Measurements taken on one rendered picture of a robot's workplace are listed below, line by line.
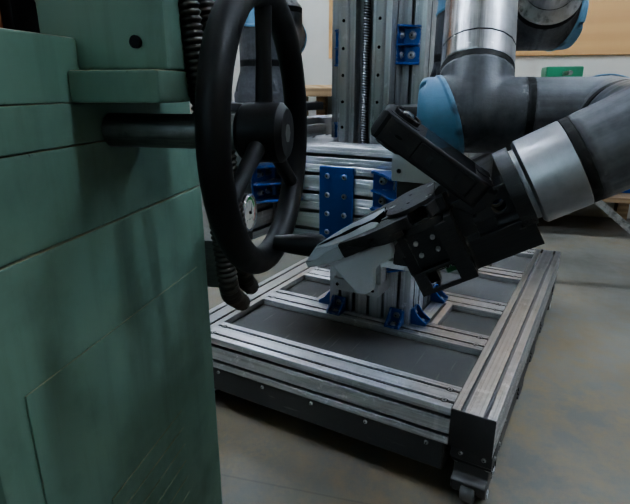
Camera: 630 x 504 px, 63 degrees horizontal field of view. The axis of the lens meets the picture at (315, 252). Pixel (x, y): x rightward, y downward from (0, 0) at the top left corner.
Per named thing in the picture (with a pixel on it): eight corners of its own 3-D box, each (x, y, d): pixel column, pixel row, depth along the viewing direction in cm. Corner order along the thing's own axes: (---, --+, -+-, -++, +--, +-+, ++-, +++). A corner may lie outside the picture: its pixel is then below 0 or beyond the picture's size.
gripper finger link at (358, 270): (322, 315, 50) (409, 281, 47) (293, 264, 49) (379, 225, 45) (329, 301, 53) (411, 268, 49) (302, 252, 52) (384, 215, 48)
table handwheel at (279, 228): (231, -83, 35) (319, 8, 62) (-18, -65, 39) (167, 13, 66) (241, 318, 42) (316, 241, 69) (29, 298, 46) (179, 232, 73)
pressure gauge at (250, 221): (245, 247, 82) (243, 197, 80) (223, 246, 83) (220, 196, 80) (258, 236, 88) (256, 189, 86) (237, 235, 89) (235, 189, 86)
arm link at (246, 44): (230, 59, 124) (228, -3, 120) (252, 62, 136) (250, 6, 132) (278, 59, 121) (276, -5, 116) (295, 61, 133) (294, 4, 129)
